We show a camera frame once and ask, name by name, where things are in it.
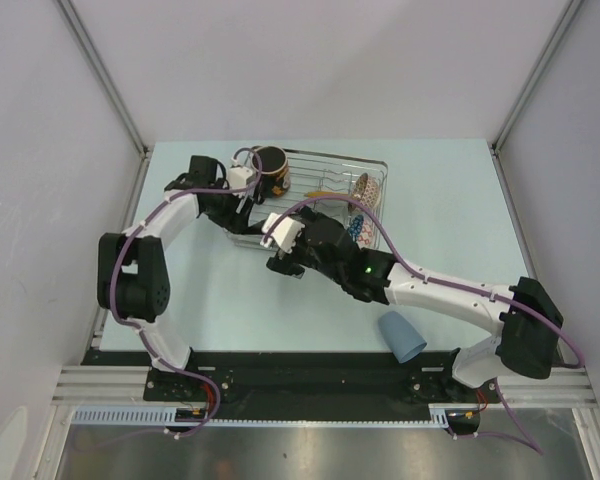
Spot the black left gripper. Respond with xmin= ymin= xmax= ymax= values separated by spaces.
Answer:
xmin=204 ymin=178 xmax=255 ymax=235

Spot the blue rim red pattern bowl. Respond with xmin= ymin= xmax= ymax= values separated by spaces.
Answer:
xmin=347 ymin=214 xmax=375 ymax=248

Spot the dark mug red interior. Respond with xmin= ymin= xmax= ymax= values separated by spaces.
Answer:
xmin=255 ymin=146 xmax=291 ymax=204

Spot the metal wire dish rack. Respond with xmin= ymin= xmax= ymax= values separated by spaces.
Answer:
xmin=250 ymin=149 xmax=388 ymax=249

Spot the brown white patterned bowl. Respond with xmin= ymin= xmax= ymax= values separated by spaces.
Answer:
xmin=351 ymin=173 xmax=381 ymax=212

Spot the light blue plastic cup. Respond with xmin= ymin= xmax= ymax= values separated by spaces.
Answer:
xmin=377 ymin=311 xmax=427 ymax=364

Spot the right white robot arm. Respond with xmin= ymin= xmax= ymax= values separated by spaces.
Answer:
xmin=261 ymin=207 xmax=563 ymax=401

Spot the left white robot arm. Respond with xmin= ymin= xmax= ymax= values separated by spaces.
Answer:
xmin=97 ymin=147 xmax=263 ymax=400

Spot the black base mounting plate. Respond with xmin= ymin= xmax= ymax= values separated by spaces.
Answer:
xmin=83 ymin=349 xmax=501 ymax=433

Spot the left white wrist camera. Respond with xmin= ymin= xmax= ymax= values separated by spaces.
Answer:
xmin=226 ymin=158 xmax=256 ymax=197

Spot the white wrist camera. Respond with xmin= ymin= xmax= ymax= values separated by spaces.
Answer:
xmin=260 ymin=213 xmax=305 ymax=254
xmin=226 ymin=158 xmax=256 ymax=197

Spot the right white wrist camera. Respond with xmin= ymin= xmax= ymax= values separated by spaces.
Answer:
xmin=260 ymin=213 xmax=305 ymax=254

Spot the white slotted cable duct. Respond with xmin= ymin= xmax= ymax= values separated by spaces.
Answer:
xmin=72 ymin=400 xmax=448 ymax=429

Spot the aluminium frame rail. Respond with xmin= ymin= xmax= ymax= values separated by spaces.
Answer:
xmin=52 ymin=366 xmax=597 ymax=408

